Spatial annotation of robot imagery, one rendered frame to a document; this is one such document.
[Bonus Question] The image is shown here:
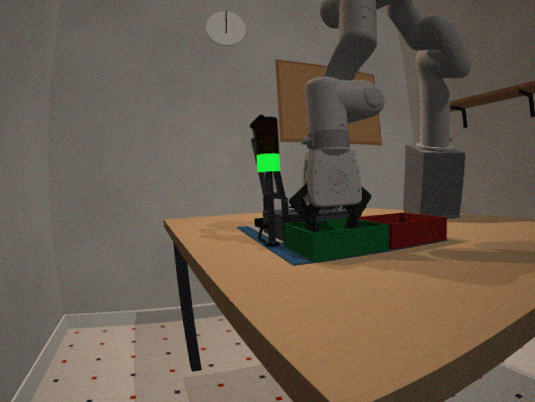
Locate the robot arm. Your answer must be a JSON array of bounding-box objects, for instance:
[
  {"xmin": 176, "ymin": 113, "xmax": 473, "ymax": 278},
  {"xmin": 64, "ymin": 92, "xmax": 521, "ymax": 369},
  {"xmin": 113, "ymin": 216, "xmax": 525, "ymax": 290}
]
[{"xmin": 301, "ymin": 0, "xmax": 470, "ymax": 152}]

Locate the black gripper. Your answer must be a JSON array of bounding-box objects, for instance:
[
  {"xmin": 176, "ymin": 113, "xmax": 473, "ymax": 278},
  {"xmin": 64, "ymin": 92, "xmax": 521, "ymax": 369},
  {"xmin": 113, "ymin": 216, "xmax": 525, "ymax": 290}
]
[{"xmin": 289, "ymin": 146, "xmax": 372, "ymax": 233}]

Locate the green bin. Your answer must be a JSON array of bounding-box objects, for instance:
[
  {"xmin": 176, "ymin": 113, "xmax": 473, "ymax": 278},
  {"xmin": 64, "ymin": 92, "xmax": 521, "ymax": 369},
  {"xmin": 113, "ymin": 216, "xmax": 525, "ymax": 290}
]
[{"xmin": 283, "ymin": 218, "xmax": 389, "ymax": 262}]

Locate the red open-top bin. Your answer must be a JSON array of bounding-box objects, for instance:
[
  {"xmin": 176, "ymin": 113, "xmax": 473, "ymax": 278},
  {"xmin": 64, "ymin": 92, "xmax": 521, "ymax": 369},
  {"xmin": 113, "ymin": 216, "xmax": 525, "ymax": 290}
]
[{"xmin": 359, "ymin": 213, "xmax": 446, "ymax": 250}]

